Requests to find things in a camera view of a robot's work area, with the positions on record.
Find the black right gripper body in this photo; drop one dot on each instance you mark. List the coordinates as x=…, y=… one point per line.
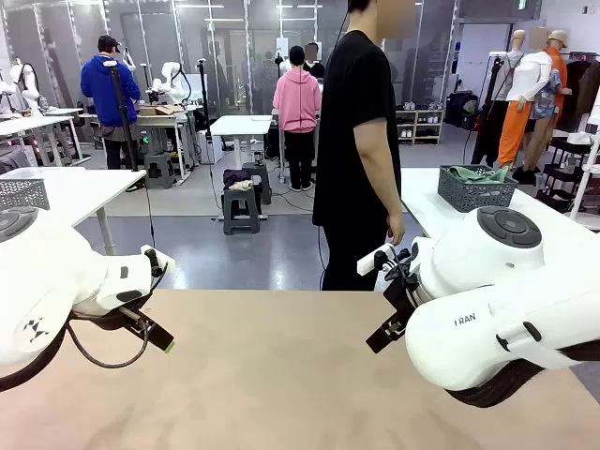
x=403, y=297

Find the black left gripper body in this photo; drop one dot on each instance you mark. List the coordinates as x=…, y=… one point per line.
x=138, y=321

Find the grey plastic basket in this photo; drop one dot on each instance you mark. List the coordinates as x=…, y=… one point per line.
x=473, y=197
x=23, y=194

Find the green towel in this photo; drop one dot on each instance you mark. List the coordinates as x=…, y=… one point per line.
x=487, y=174

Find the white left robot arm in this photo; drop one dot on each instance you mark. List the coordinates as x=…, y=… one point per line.
x=42, y=272

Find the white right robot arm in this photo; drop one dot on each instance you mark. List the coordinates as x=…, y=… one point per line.
x=492, y=281

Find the person's right forearm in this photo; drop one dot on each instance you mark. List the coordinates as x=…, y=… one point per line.
x=386, y=187

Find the person's right hand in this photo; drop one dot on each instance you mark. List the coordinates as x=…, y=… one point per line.
x=396, y=229

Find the grey plastic stool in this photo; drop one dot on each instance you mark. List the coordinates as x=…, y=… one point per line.
x=159, y=169
x=262, y=183
x=241, y=211

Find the person in black t-shirt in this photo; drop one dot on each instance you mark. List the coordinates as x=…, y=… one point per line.
x=347, y=140

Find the beige cloth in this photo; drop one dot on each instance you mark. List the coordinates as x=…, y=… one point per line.
x=241, y=186

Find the wooden shoe shelf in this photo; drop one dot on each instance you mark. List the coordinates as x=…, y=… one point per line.
x=424, y=126

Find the dark purple cloth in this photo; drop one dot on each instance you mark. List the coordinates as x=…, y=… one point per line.
x=236, y=175

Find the black tripod stand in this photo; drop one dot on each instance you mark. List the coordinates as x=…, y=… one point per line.
x=490, y=126

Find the black bags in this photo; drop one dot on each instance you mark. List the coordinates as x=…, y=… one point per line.
x=461, y=110

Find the grey metal desk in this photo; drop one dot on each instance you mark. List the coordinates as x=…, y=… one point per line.
x=159, y=122

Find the black tripod pole white head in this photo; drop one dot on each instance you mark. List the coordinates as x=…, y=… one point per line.
x=123, y=117

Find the black rolling cart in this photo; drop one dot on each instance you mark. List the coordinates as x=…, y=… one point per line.
x=562, y=159

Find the open cardboard box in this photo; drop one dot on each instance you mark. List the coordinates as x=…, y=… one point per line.
x=161, y=110

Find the white height-adjustable desk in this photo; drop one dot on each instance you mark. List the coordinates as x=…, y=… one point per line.
x=241, y=124

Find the long white workbench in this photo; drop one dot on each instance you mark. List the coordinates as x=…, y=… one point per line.
x=33, y=124

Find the person in pink hoodie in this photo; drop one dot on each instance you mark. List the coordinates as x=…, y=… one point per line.
x=296, y=98

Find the person in blue hoodie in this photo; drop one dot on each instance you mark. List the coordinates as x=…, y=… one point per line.
x=108, y=89

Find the white metal rack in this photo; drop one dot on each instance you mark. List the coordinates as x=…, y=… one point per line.
x=591, y=154

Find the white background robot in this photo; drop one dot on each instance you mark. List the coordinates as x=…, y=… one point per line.
x=171, y=79
x=28, y=89

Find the background person in black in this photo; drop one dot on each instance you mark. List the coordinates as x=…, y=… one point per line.
x=313, y=65

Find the mannequin with white top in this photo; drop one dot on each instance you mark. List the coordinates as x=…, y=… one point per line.
x=532, y=75

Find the dark hanging clothes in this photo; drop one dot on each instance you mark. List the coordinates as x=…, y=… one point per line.
x=579, y=89

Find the white paper sign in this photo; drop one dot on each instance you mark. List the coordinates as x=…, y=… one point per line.
x=281, y=45

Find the mannequin with orange shirt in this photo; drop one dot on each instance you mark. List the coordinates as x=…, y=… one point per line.
x=559, y=61

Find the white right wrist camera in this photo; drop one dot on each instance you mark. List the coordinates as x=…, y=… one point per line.
x=370, y=263

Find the black camera pole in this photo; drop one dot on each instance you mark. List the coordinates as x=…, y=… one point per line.
x=204, y=103

